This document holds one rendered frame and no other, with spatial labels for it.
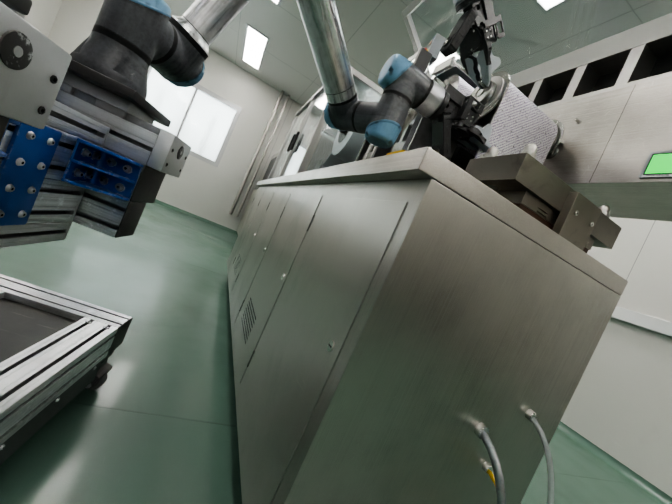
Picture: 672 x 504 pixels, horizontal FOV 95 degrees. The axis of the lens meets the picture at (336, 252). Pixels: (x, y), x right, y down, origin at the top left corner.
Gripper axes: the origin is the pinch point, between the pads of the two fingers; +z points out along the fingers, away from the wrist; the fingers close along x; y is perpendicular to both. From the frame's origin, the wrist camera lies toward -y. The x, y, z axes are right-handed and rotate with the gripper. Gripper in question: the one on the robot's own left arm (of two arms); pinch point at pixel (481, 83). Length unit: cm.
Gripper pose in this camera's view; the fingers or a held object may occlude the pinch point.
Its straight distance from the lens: 104.7
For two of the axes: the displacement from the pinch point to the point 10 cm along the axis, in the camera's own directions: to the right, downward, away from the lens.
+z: 3.9, 8.6, 3.2
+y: 8.6, -4.6, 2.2
